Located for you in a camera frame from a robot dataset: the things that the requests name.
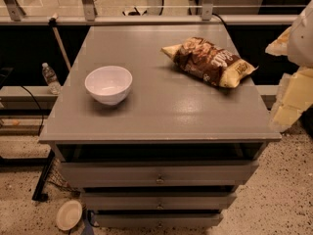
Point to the middle grey drawer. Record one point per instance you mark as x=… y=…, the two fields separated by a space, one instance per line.
x=158 y=201

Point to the grey drawer cabinet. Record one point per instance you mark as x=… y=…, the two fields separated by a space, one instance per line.
x=168 y=118

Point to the bottom grey drawer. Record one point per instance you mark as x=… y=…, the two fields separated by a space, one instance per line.
x=158 y=220

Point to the black metal stand leg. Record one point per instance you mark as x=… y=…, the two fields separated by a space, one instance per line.
x=38 y=194

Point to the wooden stick with black tape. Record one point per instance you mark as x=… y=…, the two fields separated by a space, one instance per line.
x=53 y=25

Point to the white bowl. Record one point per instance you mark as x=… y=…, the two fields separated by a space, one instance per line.
x=109 y=85

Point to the grey drawer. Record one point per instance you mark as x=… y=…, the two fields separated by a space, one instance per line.
x=96 y=175
x=158 y=201
x=158 y=220

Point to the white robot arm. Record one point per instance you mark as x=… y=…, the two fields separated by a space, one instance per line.
x=300 y=46

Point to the top grey drawer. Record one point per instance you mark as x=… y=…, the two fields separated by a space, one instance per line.
x=96 y=175

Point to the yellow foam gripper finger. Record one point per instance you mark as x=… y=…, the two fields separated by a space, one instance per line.
x=279 y=47
x=293 y=98

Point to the clear plastic water bottle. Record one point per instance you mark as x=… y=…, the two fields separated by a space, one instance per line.
x=51 y=79

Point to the brown chip bag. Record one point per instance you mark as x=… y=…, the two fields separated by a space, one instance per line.
x=214 y=65

